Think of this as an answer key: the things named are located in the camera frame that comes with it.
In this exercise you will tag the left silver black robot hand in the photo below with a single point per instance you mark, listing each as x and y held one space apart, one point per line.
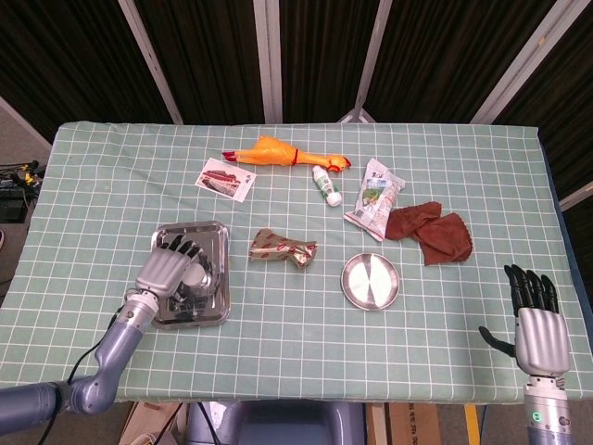
162 273

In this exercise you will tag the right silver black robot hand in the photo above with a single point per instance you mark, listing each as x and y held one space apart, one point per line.
542 343

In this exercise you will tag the small white round cap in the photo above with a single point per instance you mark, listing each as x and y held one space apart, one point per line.
199 279

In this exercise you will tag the gold foil bag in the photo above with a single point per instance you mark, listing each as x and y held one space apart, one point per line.
278 248

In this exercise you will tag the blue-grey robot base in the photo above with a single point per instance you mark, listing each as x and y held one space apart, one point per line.
278 424

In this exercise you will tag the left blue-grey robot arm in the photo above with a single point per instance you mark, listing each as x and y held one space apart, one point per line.
116 352

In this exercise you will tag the rectangular steel tray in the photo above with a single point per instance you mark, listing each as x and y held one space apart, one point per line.
218 241

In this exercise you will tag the photo postcard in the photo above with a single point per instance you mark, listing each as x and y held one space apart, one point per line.
224 180

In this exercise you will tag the open cardboard box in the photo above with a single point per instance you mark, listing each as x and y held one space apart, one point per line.
148 417

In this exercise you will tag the green checked tablecloth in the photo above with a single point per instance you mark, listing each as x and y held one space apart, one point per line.
278 361

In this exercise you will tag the brown cloth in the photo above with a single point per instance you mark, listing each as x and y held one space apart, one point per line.
440 236

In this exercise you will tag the printed cardboard box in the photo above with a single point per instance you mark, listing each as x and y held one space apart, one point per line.
414 424

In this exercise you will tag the yellow rubber chicken toy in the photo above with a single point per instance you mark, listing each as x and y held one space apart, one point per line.
268 153

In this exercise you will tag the black electronic box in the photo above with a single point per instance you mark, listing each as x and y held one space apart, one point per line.
11 209

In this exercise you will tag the yellow black clamp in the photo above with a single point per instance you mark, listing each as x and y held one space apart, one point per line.
25 174

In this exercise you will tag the round steel plate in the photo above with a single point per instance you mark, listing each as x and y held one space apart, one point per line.
370 283

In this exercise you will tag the light wooden board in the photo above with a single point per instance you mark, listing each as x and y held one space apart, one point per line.
376 424

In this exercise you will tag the small white green bottle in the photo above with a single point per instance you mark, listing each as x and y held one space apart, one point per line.
326 185

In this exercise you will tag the white green snack bag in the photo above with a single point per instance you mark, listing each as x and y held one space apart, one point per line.
375 199

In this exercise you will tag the grey metal stand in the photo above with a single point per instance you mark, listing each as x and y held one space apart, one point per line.
357 113

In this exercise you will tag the white partition frame post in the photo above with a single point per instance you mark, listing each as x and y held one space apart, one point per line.
373 51
268 60
519 60
150 60
576 194

